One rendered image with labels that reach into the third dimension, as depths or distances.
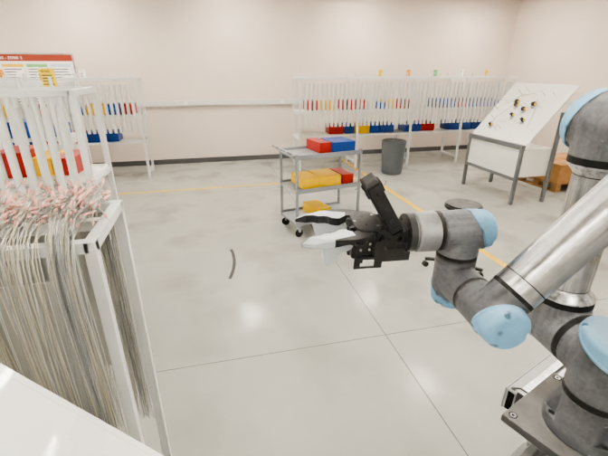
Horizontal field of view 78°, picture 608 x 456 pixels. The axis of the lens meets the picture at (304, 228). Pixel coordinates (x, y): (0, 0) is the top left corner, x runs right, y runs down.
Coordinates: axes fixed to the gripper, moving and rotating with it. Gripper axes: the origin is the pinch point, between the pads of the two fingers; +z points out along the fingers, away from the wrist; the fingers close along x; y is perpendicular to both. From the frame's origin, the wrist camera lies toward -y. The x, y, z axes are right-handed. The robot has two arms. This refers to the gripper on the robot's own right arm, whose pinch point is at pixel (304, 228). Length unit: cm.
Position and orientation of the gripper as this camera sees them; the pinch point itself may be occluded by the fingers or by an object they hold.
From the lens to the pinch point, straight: 66.3
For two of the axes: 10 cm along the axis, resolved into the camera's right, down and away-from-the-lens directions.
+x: -1.3, -5.0, 8.5
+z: -9.9, 0.5, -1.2
